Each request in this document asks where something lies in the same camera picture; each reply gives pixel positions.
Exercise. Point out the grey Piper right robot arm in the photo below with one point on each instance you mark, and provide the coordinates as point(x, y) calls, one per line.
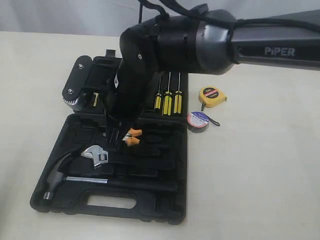
point(210, 42)

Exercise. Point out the yellow utility knife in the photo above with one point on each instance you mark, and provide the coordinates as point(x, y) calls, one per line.
point(95, 98)

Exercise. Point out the right yellow black screwdriver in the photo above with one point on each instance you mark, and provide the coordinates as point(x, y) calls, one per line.
point(178, 97)

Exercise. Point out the black electrical tape roll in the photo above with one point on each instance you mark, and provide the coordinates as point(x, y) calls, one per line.
point(197, 122)

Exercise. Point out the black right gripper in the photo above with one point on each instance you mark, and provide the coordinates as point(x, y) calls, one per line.
point(127, 91)

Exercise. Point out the middle yellow black screwdriver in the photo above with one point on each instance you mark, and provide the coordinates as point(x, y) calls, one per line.
point(167, 102)

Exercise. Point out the orange black handled pliers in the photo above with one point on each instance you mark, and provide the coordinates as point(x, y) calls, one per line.
point(132, 137)

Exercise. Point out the yellow tape measure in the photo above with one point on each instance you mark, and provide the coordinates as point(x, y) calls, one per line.
point(211, 96)

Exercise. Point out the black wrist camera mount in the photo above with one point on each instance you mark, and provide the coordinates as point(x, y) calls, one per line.
point(89, 76)

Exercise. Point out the steel claw hammer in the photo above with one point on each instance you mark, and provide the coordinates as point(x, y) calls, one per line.
point(56, 177)

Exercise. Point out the chrome adjustable wrench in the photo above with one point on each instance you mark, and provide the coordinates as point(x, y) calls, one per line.
point(143, 157)

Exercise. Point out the black plastic tool case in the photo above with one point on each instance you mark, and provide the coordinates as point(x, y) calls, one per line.
point(86, 128)

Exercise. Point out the small yellow black screwdriver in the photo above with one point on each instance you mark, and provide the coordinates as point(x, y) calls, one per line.
point(158, 96)

